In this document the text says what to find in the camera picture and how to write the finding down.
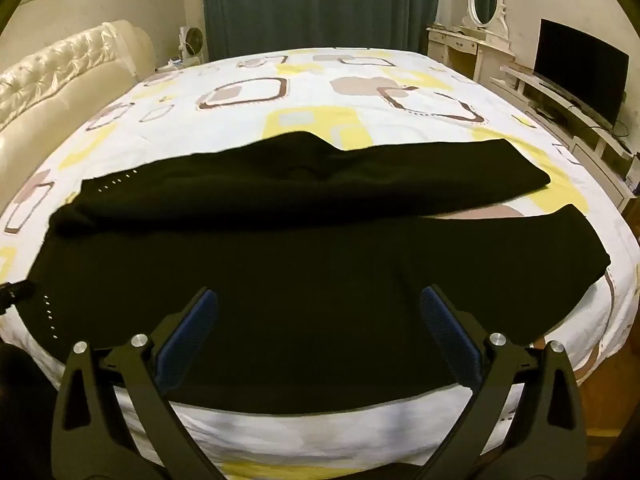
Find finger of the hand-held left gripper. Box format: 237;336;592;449
0;280;36;313

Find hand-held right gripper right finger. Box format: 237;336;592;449
420;285;589;480

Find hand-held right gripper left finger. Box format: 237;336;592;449
50;287;221;480

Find black pants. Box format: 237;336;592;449
15;130;612;416

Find cream tufted headboard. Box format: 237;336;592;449
0;20;157;198

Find white television stand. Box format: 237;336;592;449
500;62;640;211

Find black set-top box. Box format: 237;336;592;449
530;102;568;123

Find patterned bed sheet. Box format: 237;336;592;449
0;47;640;467

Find black flat television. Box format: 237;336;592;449
532;18;631;131

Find small white desk fan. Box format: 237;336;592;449
177;25;206;61

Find white vanity table with mirror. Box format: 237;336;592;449
426;0;516;86

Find teal curtain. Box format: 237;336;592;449
201;0;445;61

